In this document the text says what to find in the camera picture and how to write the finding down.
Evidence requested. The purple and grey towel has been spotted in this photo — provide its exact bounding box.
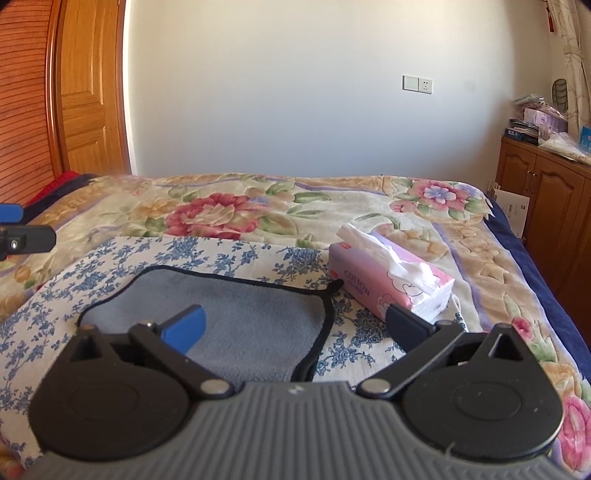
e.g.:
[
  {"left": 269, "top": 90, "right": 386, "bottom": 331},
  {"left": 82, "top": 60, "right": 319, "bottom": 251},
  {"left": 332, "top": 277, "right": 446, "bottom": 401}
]
[{"left": 78, "top": 266, "right": 342, "bottom": 387}]

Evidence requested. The blue floral white cloth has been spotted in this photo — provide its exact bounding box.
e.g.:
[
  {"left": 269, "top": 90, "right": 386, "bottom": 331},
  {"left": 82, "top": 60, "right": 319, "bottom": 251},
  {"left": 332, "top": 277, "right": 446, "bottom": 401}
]
[{"left": 1, "top": 237, "right": 405, "bottom": 479}]

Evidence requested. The red pillow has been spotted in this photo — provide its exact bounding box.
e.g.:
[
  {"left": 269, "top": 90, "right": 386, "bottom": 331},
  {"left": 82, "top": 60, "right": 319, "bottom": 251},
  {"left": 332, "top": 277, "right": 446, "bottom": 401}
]
[{"left": 25, "top": 171, "right": 80, "bottom": 207}]

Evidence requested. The wooden slatted wardrobe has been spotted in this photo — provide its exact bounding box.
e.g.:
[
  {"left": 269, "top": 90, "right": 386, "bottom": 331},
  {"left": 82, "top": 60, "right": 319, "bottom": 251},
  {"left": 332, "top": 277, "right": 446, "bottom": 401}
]
[{"left": 1, "top": 1, "right": 63, "bottom": 204}]

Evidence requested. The pink tissue pack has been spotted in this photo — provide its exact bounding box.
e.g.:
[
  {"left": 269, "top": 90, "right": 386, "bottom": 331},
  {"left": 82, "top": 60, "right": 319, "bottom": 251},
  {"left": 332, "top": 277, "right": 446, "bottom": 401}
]
[{"left": 329, "top": 223, "right": 455, "bottom": 323}]

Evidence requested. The floral bed blanket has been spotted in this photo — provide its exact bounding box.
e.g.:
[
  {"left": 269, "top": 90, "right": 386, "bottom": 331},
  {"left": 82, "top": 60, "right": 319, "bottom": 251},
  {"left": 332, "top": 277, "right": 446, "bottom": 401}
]
[{"left": 1, "top": 173, "right": 590, "bottom": 478}]

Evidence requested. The white paper bag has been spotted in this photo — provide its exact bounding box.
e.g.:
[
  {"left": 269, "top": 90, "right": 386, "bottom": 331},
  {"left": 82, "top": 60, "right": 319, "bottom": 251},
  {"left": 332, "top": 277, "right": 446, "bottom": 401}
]
[{"left": 493, "top": 189, "right": 530, "bottom": 238}]

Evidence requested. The wooden sideboard cabinet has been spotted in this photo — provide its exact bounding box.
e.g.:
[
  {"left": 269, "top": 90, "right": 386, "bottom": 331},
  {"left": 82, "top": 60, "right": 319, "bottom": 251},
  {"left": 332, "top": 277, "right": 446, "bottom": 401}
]
[{"left": 496, "top": 137, "right": 590, "bottom": 330}]

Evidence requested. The wooden door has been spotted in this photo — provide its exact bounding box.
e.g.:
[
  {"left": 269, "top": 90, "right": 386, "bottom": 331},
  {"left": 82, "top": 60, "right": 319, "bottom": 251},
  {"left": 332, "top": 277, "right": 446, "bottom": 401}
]
[{"left": 55, "top": 0, "right": 131, "bottom": 175}]

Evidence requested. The dark book stack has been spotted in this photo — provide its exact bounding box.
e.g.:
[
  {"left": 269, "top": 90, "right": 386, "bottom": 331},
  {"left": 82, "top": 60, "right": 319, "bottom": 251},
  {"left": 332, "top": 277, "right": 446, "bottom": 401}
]
[{"left": 504, "top": 118, "right": 540, "bottom": 146}]

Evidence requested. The plastic bag on cabinet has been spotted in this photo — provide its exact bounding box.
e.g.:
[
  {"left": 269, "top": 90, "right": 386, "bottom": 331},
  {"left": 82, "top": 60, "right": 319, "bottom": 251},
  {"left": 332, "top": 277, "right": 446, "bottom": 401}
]
[{"left": 539, "top": 132, "right": 591, "bottom": 166}]

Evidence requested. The pink box on cabinet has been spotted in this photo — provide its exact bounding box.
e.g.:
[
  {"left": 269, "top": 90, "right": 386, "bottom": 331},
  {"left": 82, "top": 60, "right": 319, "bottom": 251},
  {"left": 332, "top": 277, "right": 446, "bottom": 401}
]
[{"left": 524, "top": 108, "right": 568, "bottom": 141}]

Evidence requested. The blue box on cabinet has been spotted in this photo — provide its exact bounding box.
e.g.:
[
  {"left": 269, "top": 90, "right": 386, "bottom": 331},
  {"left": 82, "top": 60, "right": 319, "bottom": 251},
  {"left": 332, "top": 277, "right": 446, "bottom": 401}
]
[{"left": 579, "top": 125, "right": 591, "bottom": 151}]

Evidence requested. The patterned beige curtain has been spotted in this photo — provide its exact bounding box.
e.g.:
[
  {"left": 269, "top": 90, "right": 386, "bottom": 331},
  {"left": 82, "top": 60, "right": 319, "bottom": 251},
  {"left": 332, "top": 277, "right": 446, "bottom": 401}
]
[{"left": 546, "top": 1, "right": 590, "bottom": 140}]

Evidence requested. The white wall switch socket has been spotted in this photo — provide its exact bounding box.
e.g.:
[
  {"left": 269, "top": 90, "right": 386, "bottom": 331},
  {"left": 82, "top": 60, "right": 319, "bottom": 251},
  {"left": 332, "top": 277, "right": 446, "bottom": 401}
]
[{"left": 403, "top": 75, "right": 433, "bottom": 95}]

